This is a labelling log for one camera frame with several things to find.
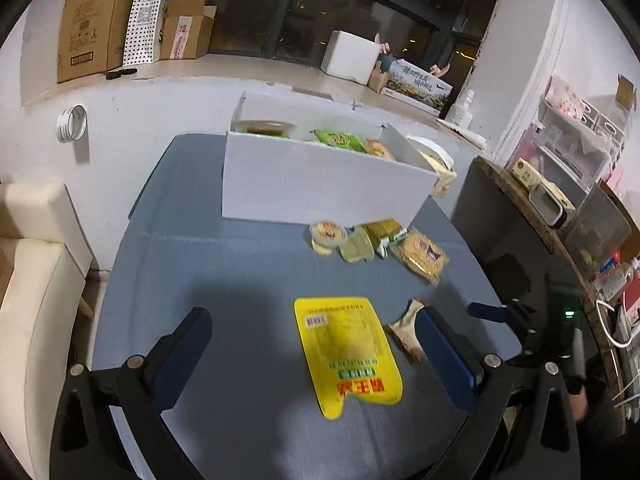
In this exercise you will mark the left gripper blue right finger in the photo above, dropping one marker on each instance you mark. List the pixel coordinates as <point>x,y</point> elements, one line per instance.
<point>452,356</point>

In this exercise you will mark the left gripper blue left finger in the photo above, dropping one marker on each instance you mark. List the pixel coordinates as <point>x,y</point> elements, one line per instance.
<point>176,355</point>

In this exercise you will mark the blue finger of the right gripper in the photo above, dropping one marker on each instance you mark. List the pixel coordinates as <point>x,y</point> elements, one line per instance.
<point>487,312</point>

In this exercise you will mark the brown beige snack packet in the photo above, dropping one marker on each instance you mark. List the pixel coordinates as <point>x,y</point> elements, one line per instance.
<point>403,331</point>

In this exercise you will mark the yellow snack pouch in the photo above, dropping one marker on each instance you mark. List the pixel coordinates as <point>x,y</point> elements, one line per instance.
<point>347,353</point>

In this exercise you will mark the yellow snack bag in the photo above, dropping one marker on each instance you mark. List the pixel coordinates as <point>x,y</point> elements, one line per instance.
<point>383,234</point>

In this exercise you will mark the round cracker pack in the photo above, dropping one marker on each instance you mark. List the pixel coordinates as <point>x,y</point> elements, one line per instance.
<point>376,148</point>

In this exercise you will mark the green snack bag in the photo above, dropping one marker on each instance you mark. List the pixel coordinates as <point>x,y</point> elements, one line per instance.
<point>339,139</point>

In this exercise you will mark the orange snack bag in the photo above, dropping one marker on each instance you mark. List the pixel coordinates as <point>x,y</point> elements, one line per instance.
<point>264,127</point>

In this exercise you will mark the person's right hand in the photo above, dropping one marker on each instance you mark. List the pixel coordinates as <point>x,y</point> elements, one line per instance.
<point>579,405</point>

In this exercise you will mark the blue grey table mat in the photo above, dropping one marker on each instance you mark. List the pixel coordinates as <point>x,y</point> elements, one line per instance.
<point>249,410</point>

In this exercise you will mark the square cracker pack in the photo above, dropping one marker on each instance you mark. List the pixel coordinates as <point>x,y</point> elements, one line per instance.
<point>421,255</point>

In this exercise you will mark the yellow green tea box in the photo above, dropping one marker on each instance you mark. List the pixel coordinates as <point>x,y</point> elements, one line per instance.
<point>526,175</point>

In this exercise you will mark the clear jelly cup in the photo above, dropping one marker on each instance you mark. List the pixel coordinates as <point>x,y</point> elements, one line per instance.
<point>358,247</point>

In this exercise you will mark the cream sofa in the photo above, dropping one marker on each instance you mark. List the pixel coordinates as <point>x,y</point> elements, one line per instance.
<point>42,240</point>

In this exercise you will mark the plastic drawer organizer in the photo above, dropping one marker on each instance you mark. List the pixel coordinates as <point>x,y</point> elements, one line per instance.
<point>573,142</point>

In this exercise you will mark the white bottle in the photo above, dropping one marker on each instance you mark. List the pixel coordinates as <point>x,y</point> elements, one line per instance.
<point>459,113</point>

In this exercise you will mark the white storage box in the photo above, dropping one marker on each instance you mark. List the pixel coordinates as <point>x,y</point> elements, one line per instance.
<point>301,180</point>

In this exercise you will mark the printed landscape box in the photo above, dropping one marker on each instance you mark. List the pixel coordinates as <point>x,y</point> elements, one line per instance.
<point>410,84</point>

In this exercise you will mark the white tape roll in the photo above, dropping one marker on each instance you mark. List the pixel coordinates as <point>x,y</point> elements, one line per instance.
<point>72,124</point>

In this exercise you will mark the black glasses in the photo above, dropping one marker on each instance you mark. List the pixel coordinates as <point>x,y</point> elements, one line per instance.
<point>122,72</point>

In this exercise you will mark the white foam box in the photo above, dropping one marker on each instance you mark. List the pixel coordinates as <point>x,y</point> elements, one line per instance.
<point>350,57</point>

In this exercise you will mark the white dotted paper bag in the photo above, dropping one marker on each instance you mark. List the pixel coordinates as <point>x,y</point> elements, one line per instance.
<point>141,41</point>

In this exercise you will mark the small open cardboard box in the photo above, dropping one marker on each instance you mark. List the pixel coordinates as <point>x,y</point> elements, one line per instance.
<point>187,29</point>

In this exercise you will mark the large cardboard box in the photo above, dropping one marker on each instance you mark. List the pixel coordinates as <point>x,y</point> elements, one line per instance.
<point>92,37</point>

